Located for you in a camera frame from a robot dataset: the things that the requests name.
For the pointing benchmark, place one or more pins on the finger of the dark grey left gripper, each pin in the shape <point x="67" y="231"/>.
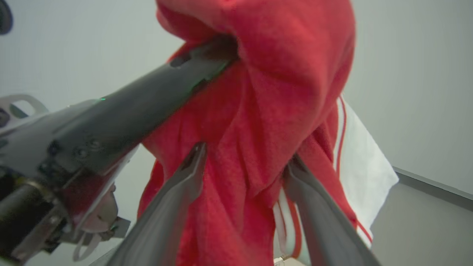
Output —
<point x="129" y="111"/>

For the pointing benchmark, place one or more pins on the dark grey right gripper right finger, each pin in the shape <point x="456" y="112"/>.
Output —
<point x="321" y="221"/>

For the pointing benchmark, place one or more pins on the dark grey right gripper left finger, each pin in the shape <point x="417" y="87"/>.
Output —
<point x="173" y="199"/>

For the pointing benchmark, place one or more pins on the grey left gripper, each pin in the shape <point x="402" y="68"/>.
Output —
<point x="26" y="147"/>

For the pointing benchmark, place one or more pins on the red garment with white stripes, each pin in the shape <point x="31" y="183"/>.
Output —
<point x="277" y="92"/>

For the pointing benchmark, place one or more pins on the grey baseboard strip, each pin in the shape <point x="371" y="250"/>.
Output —
<point x="436" y="190"/>

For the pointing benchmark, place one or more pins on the dark round object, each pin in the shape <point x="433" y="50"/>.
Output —
<point x="4" y="16"/>

